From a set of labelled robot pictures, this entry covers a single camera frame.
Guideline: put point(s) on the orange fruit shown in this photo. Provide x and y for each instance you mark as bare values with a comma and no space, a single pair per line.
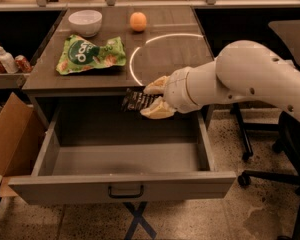
138,21

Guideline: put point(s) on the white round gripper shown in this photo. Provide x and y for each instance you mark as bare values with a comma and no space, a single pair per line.
176,89

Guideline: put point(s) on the brown cardboard box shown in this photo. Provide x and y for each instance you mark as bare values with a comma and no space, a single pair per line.
21,137

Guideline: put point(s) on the grey side shelf left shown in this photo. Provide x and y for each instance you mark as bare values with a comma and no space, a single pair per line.
13,81

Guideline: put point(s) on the grey cabinet with counter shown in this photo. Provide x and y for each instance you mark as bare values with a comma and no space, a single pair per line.
134,46

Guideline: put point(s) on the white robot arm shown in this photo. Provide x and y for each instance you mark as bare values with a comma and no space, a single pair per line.
243,71

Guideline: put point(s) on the white bowl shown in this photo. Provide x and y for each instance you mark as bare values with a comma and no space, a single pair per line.
86,23

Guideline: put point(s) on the grey open top drawer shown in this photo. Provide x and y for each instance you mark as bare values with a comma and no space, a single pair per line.
92,144

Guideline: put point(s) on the black drawer handle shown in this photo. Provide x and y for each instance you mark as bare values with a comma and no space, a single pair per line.
116,193

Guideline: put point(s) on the white pump bottle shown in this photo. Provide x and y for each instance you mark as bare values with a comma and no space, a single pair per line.
8,62

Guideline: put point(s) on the black rxbar chocolate bar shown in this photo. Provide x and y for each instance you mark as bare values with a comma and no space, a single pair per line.
136,100

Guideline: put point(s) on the green chip bag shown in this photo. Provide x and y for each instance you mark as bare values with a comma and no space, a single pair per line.
81,55

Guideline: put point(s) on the black office chair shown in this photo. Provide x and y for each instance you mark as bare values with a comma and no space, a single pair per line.
289,129

